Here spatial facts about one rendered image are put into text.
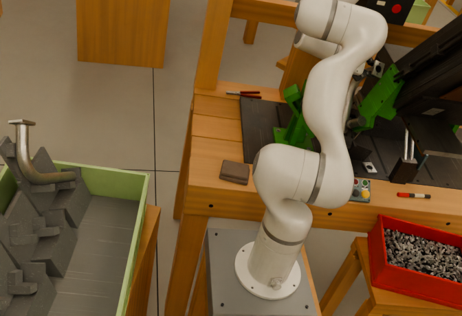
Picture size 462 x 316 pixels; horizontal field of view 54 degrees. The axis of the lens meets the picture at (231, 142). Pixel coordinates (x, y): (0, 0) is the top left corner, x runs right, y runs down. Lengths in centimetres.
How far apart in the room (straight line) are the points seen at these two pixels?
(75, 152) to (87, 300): 172
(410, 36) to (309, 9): 104
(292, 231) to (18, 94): 260
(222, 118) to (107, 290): 85
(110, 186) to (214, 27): 76
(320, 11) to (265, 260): 63
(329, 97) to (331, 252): 171
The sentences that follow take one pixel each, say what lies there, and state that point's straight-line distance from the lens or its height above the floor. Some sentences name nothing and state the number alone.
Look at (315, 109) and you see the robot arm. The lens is 106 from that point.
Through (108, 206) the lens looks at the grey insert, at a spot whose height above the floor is 85.
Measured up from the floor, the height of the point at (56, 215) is 95.
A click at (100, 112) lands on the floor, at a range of 323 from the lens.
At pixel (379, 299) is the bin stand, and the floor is 80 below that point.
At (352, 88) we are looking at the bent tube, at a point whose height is 112.
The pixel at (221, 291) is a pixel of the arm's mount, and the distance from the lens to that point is 125.
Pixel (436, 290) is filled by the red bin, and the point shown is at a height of 86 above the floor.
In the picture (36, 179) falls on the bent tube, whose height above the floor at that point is 106.
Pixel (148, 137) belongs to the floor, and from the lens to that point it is 304.
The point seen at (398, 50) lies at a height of 124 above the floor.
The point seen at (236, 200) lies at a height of 85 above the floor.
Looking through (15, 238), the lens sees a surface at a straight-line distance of 122.
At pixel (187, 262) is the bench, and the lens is 184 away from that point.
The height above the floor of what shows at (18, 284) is 95.
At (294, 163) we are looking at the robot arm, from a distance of 101.
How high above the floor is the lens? 196
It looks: 39 degrees down
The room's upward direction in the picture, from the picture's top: 14 degrees clockwise
